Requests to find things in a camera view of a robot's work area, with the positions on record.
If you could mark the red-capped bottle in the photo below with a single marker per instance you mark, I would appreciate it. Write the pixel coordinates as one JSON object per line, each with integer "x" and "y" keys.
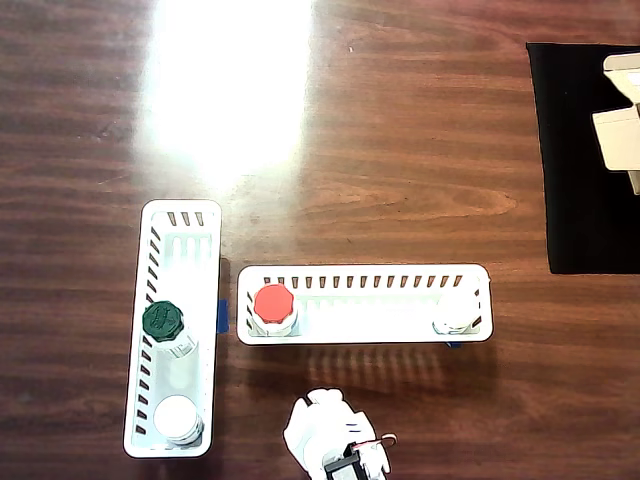
{"x": 272, "y": 305}

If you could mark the black mat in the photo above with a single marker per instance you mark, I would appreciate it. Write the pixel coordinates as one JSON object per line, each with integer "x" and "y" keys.
{"x": 570, "y": 160}

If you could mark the white-capped bottle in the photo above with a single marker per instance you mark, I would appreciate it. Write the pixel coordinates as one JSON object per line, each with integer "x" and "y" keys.
{"x": 456, "y": 312}
{"x": 175, "y": 417}

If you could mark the cardboard box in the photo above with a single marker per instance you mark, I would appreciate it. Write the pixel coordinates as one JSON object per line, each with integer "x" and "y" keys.
{"x": 620, "y": 140}

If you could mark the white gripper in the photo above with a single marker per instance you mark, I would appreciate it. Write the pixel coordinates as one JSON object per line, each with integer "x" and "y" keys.
{"x": 320, "y": 417}

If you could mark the green-capped bottle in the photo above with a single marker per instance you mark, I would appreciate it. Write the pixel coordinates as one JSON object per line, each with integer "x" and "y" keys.
{"x": 162, "y": 321}

